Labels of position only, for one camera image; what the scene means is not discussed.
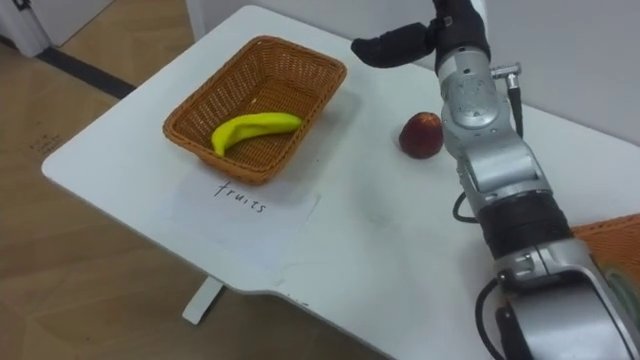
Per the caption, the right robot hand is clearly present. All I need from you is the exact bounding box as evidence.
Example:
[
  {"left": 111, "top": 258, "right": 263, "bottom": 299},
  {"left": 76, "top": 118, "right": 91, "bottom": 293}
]
[{"left": 350, "top": 0, "right": 492, "bottom": 74}]

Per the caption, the brown wicker basket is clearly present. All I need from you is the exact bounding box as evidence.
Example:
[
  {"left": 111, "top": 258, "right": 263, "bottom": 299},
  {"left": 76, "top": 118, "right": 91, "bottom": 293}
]
[{"left": 162, "top": 34, "right": 348, "bottom": 187}]

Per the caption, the white paper sheet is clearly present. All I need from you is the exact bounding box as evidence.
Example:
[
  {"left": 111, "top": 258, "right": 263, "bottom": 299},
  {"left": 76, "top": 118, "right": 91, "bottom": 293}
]
[{"left": 158, "top": 167, "right": 321, "bottom": 261}]

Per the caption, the red apple soft toy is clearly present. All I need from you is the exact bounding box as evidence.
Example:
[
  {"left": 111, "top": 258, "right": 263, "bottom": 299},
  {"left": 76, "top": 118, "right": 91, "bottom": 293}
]
[{"left": 398, "top": 111, "right": 445, "bottom": 161}]

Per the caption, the yellow banana soft toy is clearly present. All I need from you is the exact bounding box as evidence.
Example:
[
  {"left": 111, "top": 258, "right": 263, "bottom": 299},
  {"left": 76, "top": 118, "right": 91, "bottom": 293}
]
[{"left": 210, "top": 111, "right": 304, "bottom": 158}]

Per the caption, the white desk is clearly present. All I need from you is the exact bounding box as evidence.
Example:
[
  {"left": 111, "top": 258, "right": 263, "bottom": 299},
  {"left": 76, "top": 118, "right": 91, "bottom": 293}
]
[{"left": 41, "top": 4, "right": 640, "bottom": 360}]

